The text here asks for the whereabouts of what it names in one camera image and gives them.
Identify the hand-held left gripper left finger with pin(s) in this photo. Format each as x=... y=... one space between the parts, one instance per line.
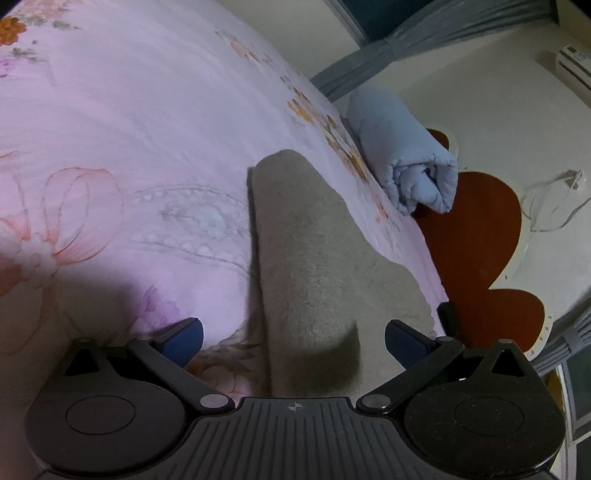
x=184 y=342

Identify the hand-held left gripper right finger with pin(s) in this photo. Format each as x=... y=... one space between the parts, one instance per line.
x=404 y=344

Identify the grey towel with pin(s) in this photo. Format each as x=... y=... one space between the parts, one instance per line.
x=304 y=258

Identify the red-brown headboard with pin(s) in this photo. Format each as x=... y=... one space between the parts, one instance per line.
x=471 y=230

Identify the grey curtain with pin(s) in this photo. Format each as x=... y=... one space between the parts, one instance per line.
x=570 y=341
x=397 y=41

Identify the glass window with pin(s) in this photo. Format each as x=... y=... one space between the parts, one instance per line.
x=577 y=397

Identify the rolled light blue blanket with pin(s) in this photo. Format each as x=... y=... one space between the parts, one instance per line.
x=401 y=147

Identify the floral bed sheet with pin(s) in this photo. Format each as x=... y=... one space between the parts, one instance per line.
x=138 y=138

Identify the white air conditioner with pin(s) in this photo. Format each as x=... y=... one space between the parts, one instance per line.
x=575 y=62

